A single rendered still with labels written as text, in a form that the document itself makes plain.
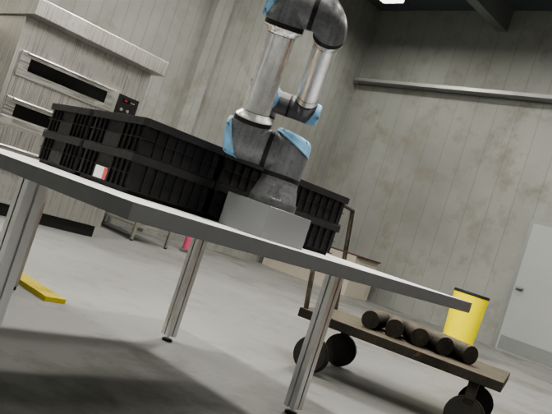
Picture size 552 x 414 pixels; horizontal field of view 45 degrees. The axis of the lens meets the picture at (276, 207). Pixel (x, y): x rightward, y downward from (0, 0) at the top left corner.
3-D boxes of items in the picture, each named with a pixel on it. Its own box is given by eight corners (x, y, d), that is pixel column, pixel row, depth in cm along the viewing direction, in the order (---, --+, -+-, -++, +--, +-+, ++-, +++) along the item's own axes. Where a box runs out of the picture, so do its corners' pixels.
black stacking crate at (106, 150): (205, 218, 213) (217, 182, 213) (122, 192, 194) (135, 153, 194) (147, 197, 244) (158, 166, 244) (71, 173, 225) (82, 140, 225)
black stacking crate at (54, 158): (147, 197, 244) (158, 166, 244) (71, 173, 225) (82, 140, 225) (102, 181, 275) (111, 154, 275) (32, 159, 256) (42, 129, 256)
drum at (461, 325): (462, 355, 789) (481, 295, 792) (430, 342, 819) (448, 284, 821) (478, 357, 822) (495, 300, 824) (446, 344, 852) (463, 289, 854)
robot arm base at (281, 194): (303, 218, 204) (315, 187, 204) (269, 205, 193) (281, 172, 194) (272, 206, 215) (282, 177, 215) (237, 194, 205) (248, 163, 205)
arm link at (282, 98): (292, 91, 218) (292, 97, 229) (259, 80, 218) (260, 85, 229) (284, 114, 218) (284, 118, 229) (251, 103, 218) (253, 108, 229)
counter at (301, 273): (283, 269, 1341) (295, 234, 1343) (368, 301, 1193) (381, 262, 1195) (260, 263, 1291) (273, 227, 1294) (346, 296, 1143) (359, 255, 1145)
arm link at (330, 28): (364, -4, 191) (320, 112, 230) (327, -17, 191) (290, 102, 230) (356, 20, 184) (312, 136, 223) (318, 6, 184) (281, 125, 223)
